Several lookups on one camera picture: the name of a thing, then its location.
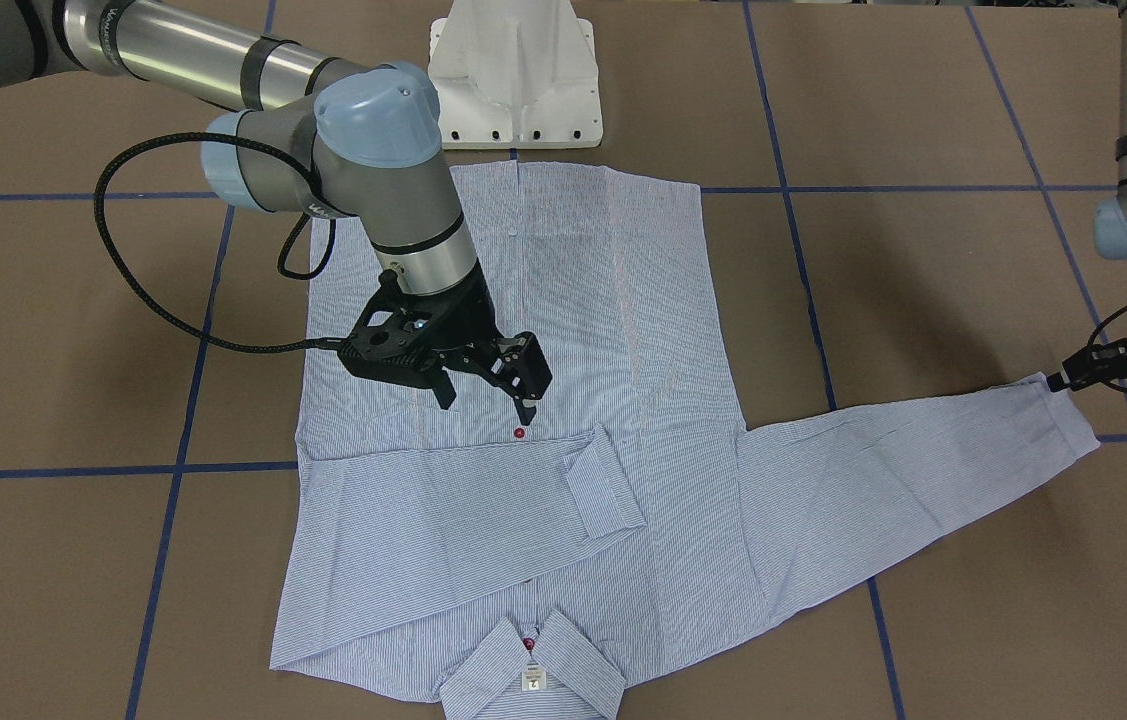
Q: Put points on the blue striped button shirt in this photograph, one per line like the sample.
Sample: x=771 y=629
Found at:
x=638 y=527

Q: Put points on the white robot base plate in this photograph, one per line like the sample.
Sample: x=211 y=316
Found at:
x=516 y=75

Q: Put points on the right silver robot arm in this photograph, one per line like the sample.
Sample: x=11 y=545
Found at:
x=318 y=136

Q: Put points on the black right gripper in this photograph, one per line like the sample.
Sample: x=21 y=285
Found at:
x=469 y=322

